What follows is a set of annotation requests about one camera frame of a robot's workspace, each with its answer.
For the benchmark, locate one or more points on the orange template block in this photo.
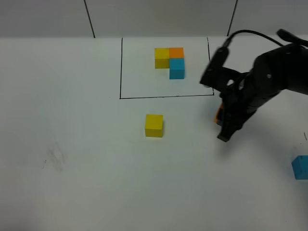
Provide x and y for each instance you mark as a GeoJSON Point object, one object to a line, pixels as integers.
{"type": "Point", "coordinates": [176, 52]}

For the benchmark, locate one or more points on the yellow template block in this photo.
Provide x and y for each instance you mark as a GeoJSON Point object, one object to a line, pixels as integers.
{"type": "Point", "coordinates": [161, 58]}

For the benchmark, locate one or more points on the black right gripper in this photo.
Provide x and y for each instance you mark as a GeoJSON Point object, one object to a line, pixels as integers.
{"type": "Point", "coordinates": [240, 103]}

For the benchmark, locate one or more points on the blue template block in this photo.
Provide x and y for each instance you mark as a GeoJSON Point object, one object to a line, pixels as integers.
{"type": "Point", "coordinates": [176, 68]}

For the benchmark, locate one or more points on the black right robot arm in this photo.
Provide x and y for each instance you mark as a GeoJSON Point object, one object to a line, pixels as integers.
{"type": "Point", "coordinates": [284, 68]}

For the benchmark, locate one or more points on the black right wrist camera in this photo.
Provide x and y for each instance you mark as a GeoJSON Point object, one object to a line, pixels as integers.
{"type": "Point", "coordinates": [216, 75]}

